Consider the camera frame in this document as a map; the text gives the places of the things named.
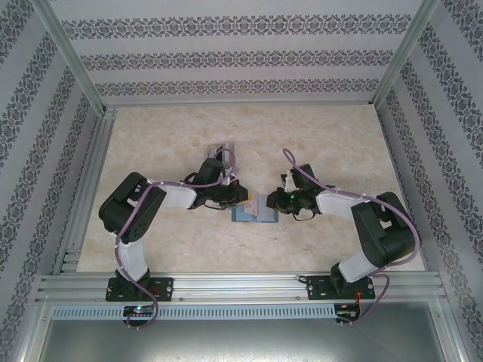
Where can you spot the pale pink patterned card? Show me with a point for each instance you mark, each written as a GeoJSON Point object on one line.
{"type": "Point", "coordinates": [252, 206]}

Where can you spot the teal blue card holder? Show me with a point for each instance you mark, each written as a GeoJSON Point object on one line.
{"type": "Point", "coordinates": [269, 216]}

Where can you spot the clear acrylic card stand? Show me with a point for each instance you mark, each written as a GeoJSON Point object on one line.
{"type": "Point", "coordinates": [213, 151]}

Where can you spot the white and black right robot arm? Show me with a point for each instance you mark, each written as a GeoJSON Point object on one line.
{"type": "Point", "coordinates": [336, 201]}

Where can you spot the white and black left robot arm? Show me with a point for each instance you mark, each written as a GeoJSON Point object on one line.
{"type": "Point", "coordinates": [132, 256]}

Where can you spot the thin aluminium cross beam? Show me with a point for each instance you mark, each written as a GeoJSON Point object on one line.
{"type": "Point", "coordinates": [241, 103]}

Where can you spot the small dark circuit board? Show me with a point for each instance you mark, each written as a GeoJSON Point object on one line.
{"type": "Point", "coordinates": [347, 313]}

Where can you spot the circuit board with green light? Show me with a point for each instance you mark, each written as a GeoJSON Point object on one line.
{"type": "Point", "coordinates": [139, 310]}

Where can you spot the grey metal sheet panel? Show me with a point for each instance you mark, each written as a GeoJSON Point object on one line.
{"type": "Point", "coordinates": [241, 343]}

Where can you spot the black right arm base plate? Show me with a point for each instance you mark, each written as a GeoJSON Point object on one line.
{"type": "Point", "coordinates": [317, 288]}

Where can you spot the long aluminium mounting rail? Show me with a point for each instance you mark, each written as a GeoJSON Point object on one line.
{"type": "Point", "coordinates": [241, 286]}

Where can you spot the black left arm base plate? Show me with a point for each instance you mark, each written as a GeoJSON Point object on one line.
{"type": "Point", "coordinates": [166, 288]}

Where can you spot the aluminium side rail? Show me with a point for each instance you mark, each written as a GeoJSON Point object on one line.
{"type": "Point", "coordinates": [102, 135]}

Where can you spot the aluminium frame post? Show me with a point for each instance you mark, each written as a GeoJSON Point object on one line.
{"type": "Point", "coordinates": [77, 64]}
{"type": "Point", "coordinates": [453, 328]}
{"type": "Point", "coordinates": [37, 328]}
{"type": "Point", "coordinates": [401, 56]}

